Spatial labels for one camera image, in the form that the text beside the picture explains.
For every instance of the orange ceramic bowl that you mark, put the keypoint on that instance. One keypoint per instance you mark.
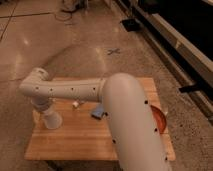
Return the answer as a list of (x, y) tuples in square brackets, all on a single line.
[(160, 118)]

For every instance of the long wall bench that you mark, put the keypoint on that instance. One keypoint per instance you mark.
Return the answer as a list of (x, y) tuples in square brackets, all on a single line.
[(181, 32)]

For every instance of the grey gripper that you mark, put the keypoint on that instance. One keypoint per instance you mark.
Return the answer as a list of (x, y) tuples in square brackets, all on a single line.
[(41, 104)]

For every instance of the blue sponge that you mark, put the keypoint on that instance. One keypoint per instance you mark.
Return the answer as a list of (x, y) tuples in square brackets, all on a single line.
[(98, 111)]

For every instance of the white plastic bottle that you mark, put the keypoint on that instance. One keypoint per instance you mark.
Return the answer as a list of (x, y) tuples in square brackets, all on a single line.
[(77, 104)]

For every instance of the black floor box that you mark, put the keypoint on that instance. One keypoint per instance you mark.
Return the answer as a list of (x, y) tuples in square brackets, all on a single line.
[(130, 25)]

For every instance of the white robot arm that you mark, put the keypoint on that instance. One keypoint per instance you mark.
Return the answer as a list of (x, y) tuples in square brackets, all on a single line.
[(130, 119)]

